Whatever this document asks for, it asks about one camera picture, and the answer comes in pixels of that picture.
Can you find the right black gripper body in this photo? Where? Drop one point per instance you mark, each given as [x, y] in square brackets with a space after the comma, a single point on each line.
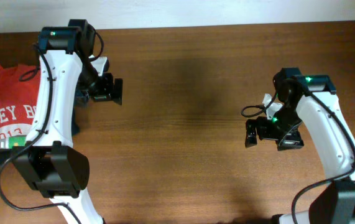
[281, 128]

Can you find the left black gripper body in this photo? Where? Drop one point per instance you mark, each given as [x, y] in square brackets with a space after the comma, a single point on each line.
[96, 88]

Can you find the orange red t-shirt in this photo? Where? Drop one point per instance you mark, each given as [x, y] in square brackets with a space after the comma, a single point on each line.
[17, 100]

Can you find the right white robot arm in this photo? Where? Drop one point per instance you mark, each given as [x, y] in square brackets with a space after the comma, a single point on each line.
[312, 101]

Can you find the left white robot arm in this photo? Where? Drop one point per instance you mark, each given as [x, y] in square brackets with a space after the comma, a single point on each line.
[68, 72]

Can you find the folded white pixel-print t-shirt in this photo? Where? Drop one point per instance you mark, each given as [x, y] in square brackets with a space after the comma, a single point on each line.
[10, 142]

